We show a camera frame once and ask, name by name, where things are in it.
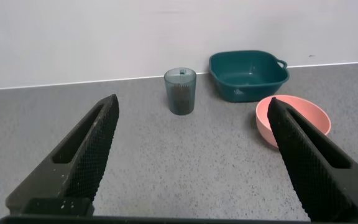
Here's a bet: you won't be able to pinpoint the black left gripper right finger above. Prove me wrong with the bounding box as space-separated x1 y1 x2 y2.
267 96 358 222

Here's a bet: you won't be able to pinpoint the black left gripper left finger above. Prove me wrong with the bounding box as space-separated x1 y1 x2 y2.
5 94 120 217

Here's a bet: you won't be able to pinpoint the brown pellets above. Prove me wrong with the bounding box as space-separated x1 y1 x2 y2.
170 83 194 113

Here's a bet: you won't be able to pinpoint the transparent teal ribbed cup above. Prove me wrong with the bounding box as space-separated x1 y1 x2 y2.
163 67 197 116

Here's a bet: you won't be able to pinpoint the pink round bowl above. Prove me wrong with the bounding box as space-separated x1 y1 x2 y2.
255 95 332 149

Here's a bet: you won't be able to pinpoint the teal square plastic basin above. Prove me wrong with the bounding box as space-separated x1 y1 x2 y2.
209 50 290 103

